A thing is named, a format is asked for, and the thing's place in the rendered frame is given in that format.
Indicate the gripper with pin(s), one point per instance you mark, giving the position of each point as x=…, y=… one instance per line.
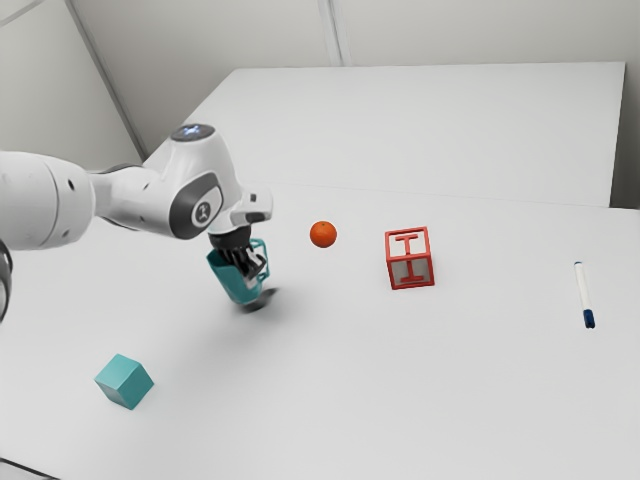
x=230, y=241

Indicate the teal faceted mug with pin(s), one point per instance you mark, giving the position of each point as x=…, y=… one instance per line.
x=236, y=279

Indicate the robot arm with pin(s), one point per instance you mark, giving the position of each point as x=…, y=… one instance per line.
x=150, y=192

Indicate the orange fruit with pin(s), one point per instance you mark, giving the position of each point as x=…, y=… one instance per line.
x=323, y=234

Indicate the red letter block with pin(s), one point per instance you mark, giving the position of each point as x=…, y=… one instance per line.
x=409, y=258

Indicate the teal cube block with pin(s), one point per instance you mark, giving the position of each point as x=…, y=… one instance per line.
x=124, y=381

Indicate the white pen with blue cap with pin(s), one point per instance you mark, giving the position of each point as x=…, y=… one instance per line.
x=583, y=294

